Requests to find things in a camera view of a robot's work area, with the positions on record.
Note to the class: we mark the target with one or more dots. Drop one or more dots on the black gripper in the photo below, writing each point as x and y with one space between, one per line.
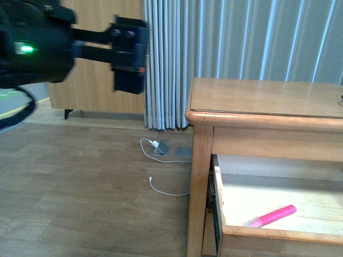
123 45

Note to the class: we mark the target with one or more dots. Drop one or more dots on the wooden drawer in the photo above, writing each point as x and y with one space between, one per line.
246 188

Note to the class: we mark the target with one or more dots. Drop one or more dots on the pink marker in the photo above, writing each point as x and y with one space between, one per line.
271 217

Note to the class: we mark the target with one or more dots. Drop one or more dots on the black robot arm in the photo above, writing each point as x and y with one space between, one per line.
40 44

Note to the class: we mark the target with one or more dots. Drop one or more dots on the light wooden cabinet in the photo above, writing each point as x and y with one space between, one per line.
89 86

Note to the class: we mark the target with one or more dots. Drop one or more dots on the black cabinet leg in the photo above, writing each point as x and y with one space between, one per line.
67 112

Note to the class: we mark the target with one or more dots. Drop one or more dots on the white charger plug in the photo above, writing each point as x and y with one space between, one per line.
154 144

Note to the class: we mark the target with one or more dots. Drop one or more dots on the open metal floor socket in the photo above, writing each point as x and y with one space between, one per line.
162 149

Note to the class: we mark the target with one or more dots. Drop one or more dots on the closed metal floor plate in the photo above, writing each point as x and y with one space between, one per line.
183 152

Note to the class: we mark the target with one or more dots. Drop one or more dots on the grey curtain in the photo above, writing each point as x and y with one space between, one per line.
258 40

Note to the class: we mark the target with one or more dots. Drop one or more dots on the wooden nightstand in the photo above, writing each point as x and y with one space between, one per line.
268 119

